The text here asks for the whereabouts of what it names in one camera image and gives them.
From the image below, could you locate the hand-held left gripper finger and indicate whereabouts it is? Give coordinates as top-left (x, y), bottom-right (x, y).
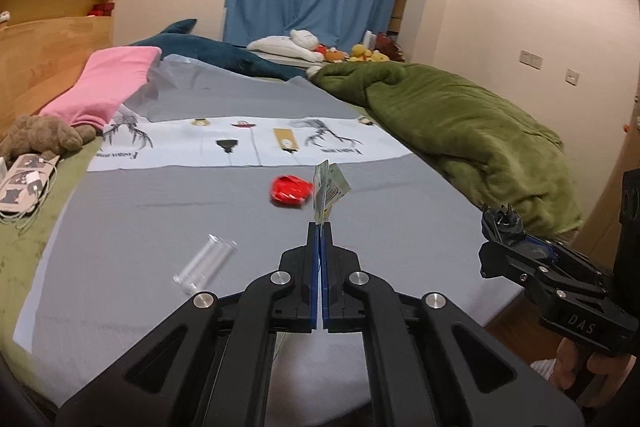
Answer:
top-left (55, 222), bottom-right (321, 427)
top-left (320, 222), bottom-right (586, 427)

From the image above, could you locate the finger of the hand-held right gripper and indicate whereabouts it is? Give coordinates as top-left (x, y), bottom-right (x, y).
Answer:
top-left (522, 233), bottom-right (616, 284)
top-left (479, 239), bottom-right (608, 304)

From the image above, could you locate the black wrapper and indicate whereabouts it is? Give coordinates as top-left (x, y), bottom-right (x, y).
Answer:
top-left (481, 203), bottom-right (523, 240)

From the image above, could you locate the green printed snack packet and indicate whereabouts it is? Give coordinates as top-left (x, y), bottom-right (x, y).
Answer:
top-left (312, 160), bottom-right (351, 225)

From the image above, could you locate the person's right hand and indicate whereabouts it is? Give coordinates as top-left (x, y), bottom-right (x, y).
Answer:
top-left (552, 337), bottom-right (631, 403)

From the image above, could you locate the red wrapper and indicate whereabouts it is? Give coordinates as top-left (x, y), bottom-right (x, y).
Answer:
top-left (270, 175), bottom-right (313, 208)

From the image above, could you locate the white bag with yellow print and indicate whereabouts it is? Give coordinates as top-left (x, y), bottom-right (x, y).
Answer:
top-left (254, 116), bottom-right (415, 168)

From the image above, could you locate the clear plastic tube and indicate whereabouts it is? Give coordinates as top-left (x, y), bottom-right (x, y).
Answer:
top-left (173, 233), bottom-right (238, 295)

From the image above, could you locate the green blanket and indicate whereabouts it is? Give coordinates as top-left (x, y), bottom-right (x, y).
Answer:
top-left (312, 62), bottom-right (583, 238)

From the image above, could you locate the yellow plush toy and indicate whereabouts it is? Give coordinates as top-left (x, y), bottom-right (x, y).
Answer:
top-left (349, 44), bottom-right (390, 64)

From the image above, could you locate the white plush toy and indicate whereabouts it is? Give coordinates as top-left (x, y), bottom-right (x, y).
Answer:
top-left (290, 28), bottom-right (326, 60)
top-left (247, 36), bottom-right (321, 60)

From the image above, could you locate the red dinosaur plush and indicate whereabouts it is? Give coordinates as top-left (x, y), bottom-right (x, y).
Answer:
top-left (375, 33), bottom-right (407, 62)

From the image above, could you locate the blue shark plush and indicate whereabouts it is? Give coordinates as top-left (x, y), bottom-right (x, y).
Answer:
top-left (127, 19), bottom-right (308, 82)

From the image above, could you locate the clear plastic bag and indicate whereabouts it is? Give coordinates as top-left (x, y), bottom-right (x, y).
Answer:
top-left (122, 54), bottom-right (211, 122)

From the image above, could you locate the wooden drawer cabinet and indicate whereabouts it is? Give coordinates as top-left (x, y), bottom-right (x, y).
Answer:
top-left (387, 0), bottom-right (408, 48)

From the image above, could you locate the pink pillow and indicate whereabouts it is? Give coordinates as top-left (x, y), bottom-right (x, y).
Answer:
top-left (40, 46), bottom-right (163, 130)

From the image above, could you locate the green bed sheet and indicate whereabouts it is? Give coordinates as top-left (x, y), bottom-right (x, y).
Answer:
top-left (0, 139), bottom-right (103, 358)

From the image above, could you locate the brown plush toy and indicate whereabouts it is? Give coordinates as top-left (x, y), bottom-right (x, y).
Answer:
top-left (0, 114), bottom-right (97, 162)

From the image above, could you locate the wooden headboard shelf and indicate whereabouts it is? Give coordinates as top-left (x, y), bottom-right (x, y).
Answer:
top-left (0, 0), bottom-right (117, 135)

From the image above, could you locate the white charger cable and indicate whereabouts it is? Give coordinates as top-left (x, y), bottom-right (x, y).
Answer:
top-left (0, 159), bottom-right (58, 235)

